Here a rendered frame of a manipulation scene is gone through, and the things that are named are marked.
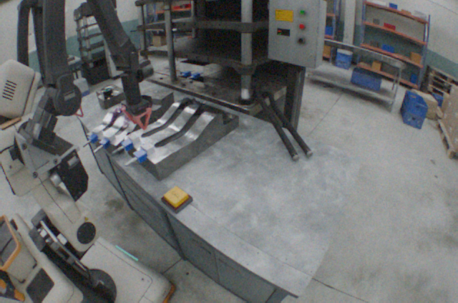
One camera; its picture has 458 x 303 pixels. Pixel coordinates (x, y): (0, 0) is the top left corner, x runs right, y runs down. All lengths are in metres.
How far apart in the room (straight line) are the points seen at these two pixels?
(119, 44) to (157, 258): 1.32
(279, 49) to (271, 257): 1.05
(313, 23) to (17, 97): 1.26
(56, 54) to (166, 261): 1.36
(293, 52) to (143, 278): 1.46
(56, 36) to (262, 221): 0.76
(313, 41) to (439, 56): 6.24
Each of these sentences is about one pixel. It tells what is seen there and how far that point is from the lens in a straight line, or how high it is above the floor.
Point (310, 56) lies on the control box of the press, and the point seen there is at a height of 1.14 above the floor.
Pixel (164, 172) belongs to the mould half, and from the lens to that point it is 0.84.
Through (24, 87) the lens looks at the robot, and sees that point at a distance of 0.66.
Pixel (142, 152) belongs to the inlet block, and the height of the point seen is 0.90.
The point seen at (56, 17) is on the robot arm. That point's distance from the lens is 0.55.
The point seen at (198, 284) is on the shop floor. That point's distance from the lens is 1.45.
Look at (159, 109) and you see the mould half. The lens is 1.22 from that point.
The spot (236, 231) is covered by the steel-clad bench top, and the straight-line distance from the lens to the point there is 0.68.
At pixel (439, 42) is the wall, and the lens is 7.18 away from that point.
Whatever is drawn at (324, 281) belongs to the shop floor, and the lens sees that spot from 1.55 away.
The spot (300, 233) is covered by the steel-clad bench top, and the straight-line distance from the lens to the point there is 0.70.
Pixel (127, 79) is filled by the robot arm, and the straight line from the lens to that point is 0.70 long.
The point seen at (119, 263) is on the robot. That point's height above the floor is 0.28.
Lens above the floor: 1.38
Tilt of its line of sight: 33 degrees down
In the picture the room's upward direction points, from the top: 1 degrees counter-clockwise
